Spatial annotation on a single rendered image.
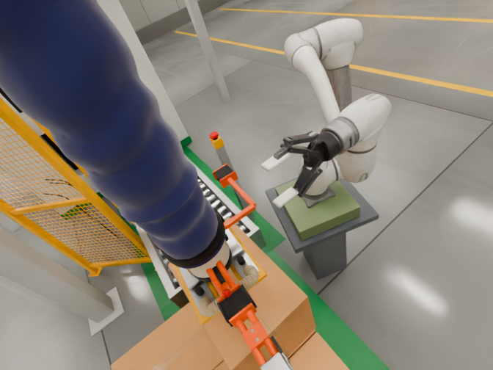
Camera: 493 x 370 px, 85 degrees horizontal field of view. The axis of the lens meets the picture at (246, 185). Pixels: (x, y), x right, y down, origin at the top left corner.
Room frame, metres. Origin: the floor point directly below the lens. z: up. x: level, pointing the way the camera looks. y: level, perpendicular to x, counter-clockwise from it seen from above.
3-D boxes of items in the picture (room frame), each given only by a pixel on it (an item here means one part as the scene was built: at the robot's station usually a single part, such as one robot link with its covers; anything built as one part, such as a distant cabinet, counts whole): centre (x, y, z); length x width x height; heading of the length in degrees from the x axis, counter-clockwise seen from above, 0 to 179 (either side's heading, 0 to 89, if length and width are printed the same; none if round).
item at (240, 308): (0.38, 0.16, 1.24); 0.10 x 0.08 x 0.06; 107
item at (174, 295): (0.99, 0.36, 0.58); 0.70 x 0.03 x 0.06; 110
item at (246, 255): (0.64, 0.15, 1.14); 0.34 x 0.10 x 0.05; 17
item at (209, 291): (0.59, 0.33, 1.14); 0.34 x 0.10 x 0.05; 17
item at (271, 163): (0.48, -0.09, 1.65); 0.07 x 0.03 x 0.01; 111
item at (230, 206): (2.20, 0.45, 0.50); 2.31 x 0.05 x 0.19; 20
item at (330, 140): (0.53, -0.21, 1.58); 0.09 x 0.07 x 0.08; 111
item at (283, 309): (0.64, 0.23, 0.74); 0.60 x 0.40 x 0.40; 22
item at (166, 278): (1.97, 1.07, 0.50); 2.31 x 0.05 x 0.19; 20
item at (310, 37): (1.15, -0.42, 1.60); 0.18 x 0.14 x 0.13; 175
